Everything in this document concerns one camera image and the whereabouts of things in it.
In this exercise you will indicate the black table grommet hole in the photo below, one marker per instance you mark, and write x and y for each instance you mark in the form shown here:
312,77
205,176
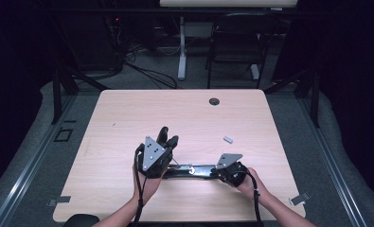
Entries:
214,101

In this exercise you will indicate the white desk foot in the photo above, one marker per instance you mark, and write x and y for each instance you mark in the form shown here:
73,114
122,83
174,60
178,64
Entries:
255,72

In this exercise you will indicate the black folding chair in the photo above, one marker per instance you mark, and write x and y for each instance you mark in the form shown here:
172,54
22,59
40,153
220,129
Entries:
238,41

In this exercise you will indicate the person's right hand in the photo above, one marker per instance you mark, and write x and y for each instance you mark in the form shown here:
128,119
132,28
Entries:
252,189

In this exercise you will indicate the person's left hand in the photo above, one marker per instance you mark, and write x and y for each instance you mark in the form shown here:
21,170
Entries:
148,189

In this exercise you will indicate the aluminium floor rail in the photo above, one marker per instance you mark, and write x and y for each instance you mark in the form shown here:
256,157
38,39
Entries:
26,170
333,164

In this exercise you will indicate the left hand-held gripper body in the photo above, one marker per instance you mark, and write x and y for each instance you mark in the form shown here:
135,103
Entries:
153,154

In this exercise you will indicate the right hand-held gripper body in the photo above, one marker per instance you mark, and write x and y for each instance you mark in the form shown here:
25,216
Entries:
233,173

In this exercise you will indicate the small black floor tape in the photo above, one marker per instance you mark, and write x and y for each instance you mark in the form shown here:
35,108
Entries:
70,121

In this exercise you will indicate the grey tape piece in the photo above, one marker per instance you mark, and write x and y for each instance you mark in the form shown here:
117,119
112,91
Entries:
300,198
60,200

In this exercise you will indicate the dark rounded object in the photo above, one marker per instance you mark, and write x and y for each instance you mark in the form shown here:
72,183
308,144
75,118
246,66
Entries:
80,220

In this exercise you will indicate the black metal frame stand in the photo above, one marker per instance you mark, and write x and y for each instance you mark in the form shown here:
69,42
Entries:
314,101
56,94

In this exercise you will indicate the grey staple strip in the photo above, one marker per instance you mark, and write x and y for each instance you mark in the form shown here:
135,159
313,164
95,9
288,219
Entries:
228,139

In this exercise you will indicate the dark computer tower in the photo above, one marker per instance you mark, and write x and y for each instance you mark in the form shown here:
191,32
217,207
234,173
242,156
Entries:
115,41

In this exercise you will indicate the white desk leg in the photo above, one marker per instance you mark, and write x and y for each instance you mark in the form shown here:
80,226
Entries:
182,47

